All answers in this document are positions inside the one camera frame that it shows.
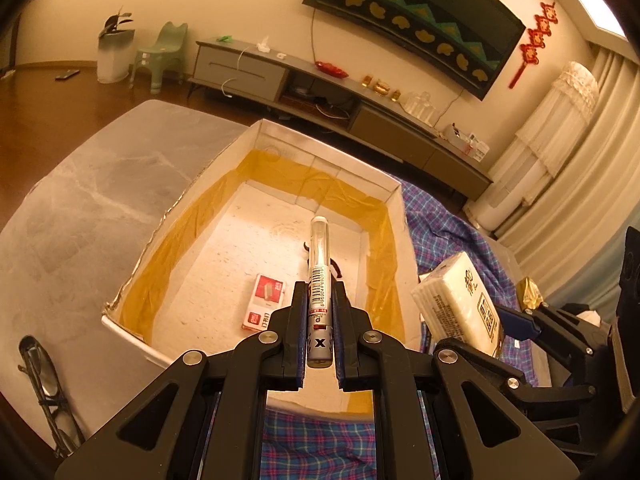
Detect red and white card pack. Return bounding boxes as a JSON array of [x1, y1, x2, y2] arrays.
[[241, 273, 286, 331]]

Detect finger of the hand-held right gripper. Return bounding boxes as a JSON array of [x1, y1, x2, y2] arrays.
[[502, 304, 610, 387], [462, 345, 598, 413]]

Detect television power cable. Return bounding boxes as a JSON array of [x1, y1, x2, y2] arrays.
[[309, 7, 321, 64]]

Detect gold foil packet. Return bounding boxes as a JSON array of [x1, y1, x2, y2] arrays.
[[517, 277, 546, 311]]

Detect red boat-shaped ornament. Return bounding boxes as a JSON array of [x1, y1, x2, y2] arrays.
[[314, 60, 350, 79]]

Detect clear glass cups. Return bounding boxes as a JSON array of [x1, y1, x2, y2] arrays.
[[403, 90, 436, 126]]

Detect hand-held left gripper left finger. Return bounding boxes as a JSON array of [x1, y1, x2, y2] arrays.
[[54, 281, 307, 480]]

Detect potted plant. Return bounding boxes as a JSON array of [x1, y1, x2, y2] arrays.
[[98, 7, 135, 39]]

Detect white tissue pack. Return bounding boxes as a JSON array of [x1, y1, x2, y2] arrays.
[[411, 251, 504, 359]]

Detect blue plaid cloth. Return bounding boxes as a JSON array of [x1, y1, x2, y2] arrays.
[[197, 172, 553, 480]]

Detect grey television cabinet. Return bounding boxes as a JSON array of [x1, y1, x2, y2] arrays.
[[188, 38, 494, 201]]

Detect red knot wall ornament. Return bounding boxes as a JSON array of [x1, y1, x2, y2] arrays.
[[509, 0, 558, 90]]

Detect white cardboard box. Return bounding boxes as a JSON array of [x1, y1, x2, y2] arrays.
[[101, 119, 421, 415]]

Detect silver barcode tube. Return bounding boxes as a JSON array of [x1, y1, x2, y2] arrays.
[[307, 215, 335, 369]]

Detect television with patterned cover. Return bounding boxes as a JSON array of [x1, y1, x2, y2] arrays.
[[302, 0, 527, 102]]

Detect white bin with plant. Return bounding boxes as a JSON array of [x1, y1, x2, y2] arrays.
[[96, 29, 136, 85]]

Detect green plastic child chair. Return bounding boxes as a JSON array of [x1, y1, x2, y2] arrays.
[[130, 20, 189, 94]]

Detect air conditioner with lace cover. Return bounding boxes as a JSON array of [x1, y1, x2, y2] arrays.
[[462, 61, 600, 235]]

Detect white desk organizer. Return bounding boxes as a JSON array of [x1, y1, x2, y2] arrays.
[[442, 122, 491, 161]]

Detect black-framed eyeglasses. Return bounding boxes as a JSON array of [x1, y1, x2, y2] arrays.
[[17, 336, 86, 459]]

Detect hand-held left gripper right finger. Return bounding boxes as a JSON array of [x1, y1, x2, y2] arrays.
[[332, 282, 582, 480]]

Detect purple toy figure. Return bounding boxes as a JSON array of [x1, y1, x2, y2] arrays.
[[301, 241, 345, 279]]

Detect beige curtain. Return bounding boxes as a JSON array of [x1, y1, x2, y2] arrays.
[[495, 39, 640, 312]]

